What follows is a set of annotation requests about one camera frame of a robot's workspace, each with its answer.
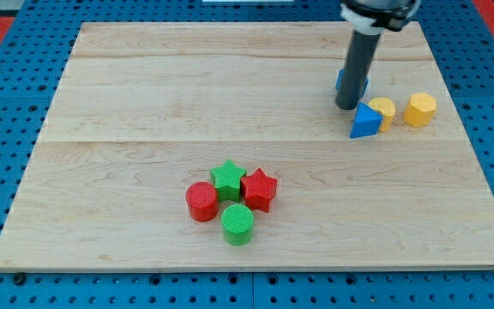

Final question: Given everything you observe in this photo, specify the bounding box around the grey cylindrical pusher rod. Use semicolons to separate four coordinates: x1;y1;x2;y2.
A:
335;31;381;110

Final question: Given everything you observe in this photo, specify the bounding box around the yellow heart block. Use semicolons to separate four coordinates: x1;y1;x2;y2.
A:
369;97;396;132

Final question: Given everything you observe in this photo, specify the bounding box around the yellow hexagon block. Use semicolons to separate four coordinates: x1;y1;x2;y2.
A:
403;93;437;128

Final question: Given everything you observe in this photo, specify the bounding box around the blue cube block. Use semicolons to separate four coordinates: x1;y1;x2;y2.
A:
335;69;370;98

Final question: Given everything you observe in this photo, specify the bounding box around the blue triangle block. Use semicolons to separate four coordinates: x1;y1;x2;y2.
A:
349;102;383;138

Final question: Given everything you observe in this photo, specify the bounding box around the red star block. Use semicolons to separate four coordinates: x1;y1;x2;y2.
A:
240;168;278;213

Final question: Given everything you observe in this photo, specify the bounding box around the green star block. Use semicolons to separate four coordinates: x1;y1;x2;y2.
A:
210;160;247;202

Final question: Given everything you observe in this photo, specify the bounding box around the green cylinder block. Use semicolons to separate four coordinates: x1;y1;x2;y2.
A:
221;204;255;245

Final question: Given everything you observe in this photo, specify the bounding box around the red cylinder block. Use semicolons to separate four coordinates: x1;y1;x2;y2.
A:
185;182;219;222

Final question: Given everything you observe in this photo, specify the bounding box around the wooden board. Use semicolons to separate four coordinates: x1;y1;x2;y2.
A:
0;21;494;273

